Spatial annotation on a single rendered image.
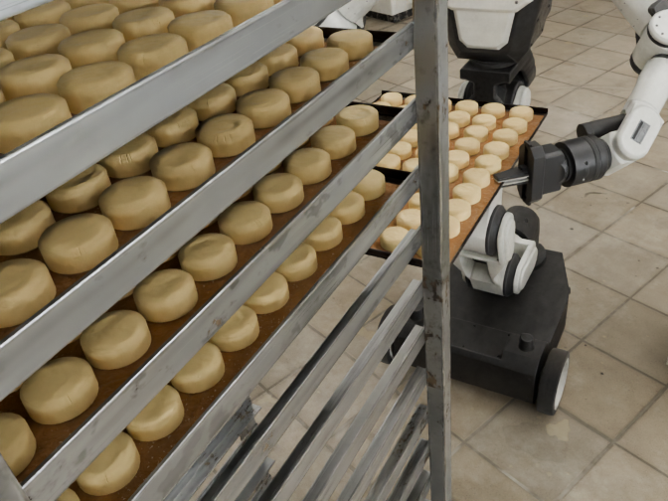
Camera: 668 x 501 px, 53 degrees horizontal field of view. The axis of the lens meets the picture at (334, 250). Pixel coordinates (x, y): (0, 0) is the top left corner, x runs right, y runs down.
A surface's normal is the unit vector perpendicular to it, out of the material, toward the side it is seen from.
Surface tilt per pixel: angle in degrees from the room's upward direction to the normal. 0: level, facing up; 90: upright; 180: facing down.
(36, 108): 0
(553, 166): 89
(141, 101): 90
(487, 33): 91
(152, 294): 0
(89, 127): 90
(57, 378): 0
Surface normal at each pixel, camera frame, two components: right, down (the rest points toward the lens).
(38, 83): 0.44, 0.48
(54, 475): 0.87, 0.21
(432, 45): -0.48, 0.55
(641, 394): -0.11, -0.81
